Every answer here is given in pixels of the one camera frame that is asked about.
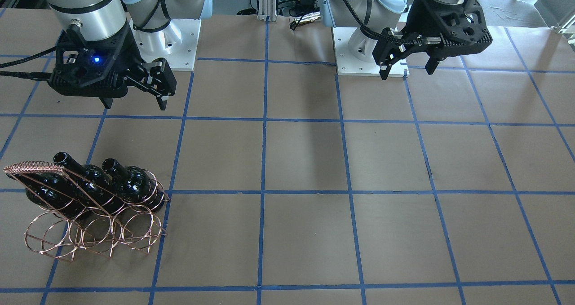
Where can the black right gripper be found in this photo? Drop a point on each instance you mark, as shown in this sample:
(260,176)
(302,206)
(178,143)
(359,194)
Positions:
(127,46)

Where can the dark glass wine bottle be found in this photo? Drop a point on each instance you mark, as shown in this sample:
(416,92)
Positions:
(94,188)

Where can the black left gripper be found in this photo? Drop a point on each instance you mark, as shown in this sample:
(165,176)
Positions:
(416,21)

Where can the aluminium frame post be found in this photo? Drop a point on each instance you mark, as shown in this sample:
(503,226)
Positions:
(267,10)

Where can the copper wire wine basket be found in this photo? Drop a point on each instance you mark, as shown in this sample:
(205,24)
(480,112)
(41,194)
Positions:
(92,229)

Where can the dark wine bottle in basket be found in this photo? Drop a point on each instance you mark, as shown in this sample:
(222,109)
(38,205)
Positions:
(133,186)

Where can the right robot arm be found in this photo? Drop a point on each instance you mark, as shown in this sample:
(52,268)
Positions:
(99,19)

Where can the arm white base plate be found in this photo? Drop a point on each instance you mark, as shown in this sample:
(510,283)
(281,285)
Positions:
(353,51)
(177,43)

